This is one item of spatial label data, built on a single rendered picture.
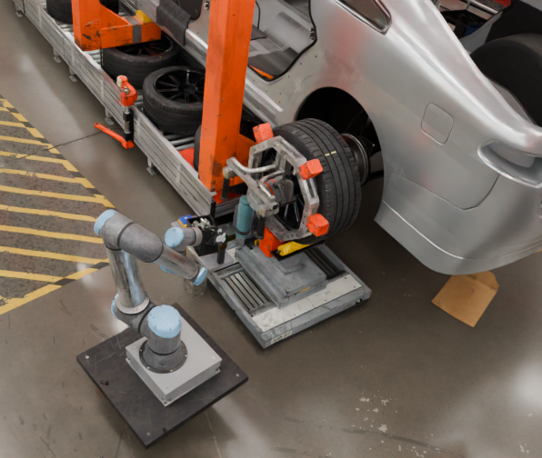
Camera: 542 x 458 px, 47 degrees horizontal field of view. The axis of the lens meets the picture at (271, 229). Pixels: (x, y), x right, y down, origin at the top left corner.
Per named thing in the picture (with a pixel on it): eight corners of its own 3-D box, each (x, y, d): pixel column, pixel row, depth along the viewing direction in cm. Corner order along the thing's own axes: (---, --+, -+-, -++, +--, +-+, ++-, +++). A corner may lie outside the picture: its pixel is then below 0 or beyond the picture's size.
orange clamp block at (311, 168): (315, 176, 311) (324, 170, 303) (302, 181, 307) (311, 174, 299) (309, 164, 312) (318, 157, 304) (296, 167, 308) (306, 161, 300)
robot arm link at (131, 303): (139, 339, 291) (115, 240, 233) (112, 320, 297) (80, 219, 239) (161, 316, 299) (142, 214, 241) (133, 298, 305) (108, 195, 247)
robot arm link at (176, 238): (160, 242, 294) (167, 223, 291) (180, 242, 304) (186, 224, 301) (172, 252, 289) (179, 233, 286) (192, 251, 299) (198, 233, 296)
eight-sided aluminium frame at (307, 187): (306, 256, 336) (326, 175, 301) (297, 260, 333) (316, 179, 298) (251, 198, 367) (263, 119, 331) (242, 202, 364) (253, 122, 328)
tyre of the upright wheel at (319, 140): (372, 237, 327) (349, 112, 312) (338, 252, 315) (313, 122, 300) (298, 228, 382) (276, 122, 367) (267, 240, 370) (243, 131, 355)
